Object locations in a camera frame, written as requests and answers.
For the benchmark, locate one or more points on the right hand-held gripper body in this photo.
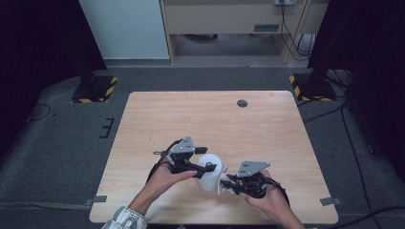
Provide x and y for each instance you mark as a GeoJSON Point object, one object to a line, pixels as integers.
{"type": "Point", "coordinates": [251, 168]}

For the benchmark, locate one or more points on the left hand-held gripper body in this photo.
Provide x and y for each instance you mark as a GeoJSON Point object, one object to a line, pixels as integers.
{"type": "Point", "coordinates": [183, 148]}

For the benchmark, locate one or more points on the white tissue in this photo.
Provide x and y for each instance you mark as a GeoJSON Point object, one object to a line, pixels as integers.
{"type": "Point", "coordinates": [223, 176]}

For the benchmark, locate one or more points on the white cylindrical container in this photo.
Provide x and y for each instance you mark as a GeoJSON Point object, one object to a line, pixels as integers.
{"type": "Point", "coordinates": [210, 183]}

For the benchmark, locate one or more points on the person's right hand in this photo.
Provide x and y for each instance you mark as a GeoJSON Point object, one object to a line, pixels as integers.
{"type": "Point", "coordinates": [273, 202]}

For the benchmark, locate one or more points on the person's left hand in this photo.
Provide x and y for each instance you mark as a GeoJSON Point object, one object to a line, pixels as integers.
{"type": "Point", "coordinates": [162, 183]}

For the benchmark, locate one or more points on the grey round table grommet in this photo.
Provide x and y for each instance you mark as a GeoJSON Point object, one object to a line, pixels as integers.
{"type": "Point", "coordinates": [242, 103]}

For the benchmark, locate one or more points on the grey tape piece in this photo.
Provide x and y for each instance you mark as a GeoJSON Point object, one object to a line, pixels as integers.
{"type": "Point", "coordinates": [97, 199]}
{"type": "Point", "coordinates": [331, 201]}

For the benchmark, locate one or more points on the person's left striped sleeve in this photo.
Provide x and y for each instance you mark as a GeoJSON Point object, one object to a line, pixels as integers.
{"type": "Point", "coordinates": [125, 220]}

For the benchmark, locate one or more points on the striped-edge black stand base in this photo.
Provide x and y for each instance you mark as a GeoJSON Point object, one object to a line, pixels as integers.
{"type": "Point", "coordinates": [95, 90]}
{"type": "Point", "coordinates": [313, 89]}

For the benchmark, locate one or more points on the white board panel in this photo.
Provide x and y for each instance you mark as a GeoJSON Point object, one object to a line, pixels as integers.
{"type": "Point", "coordinates": [127, 28]}

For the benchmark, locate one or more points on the light wooden desk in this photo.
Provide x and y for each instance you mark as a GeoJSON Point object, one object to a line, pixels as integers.
{"type": "Point", "coordinates": [219, 19]}

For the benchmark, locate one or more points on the grey rectangular desk label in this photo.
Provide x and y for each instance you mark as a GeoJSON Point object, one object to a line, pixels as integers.
{"type": "Point", "coordinates": [266, 27]}

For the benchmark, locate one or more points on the white power strip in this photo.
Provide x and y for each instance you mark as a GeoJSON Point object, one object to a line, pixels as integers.
{"type": "Point", "coordinates": [285, 2]}

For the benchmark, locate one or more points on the black curtain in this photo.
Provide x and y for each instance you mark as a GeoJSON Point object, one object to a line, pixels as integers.
{"type": "Point", "coordinates": [35, 47]}
{"type": "Point", "coordinates": [372, 47]}

